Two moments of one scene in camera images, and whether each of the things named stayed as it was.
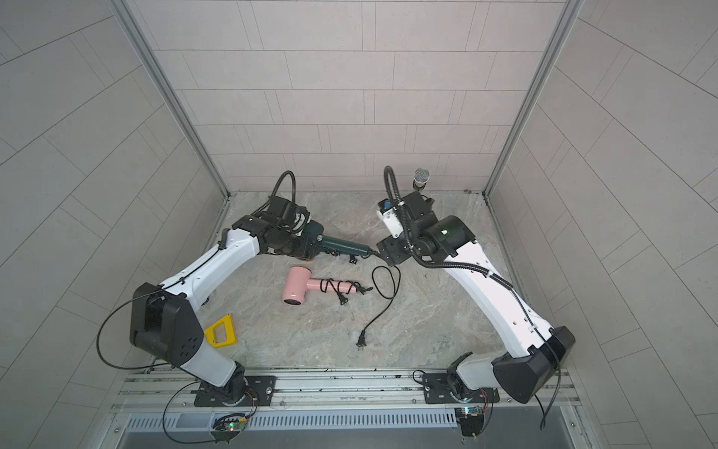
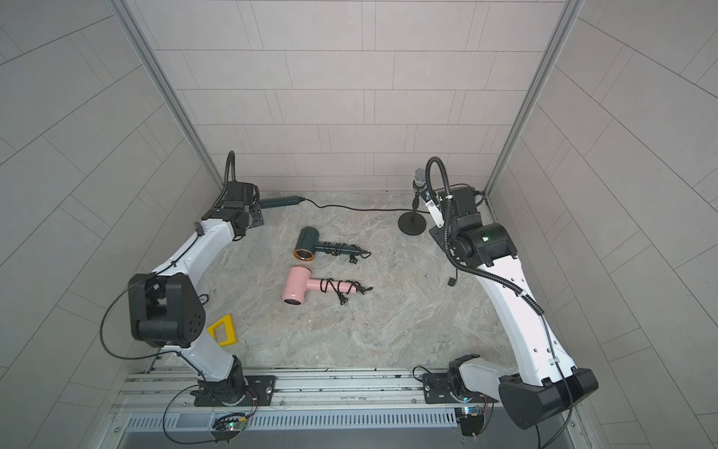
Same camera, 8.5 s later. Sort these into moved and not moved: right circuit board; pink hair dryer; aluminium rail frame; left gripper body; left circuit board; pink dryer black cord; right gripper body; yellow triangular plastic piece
Moved: left gripper body; right gripper body
Not moved: pink hair dryer; right circuit board; yellow triangular plastic piece; left circuit board; aluminium rail frame; pink dryer black cord
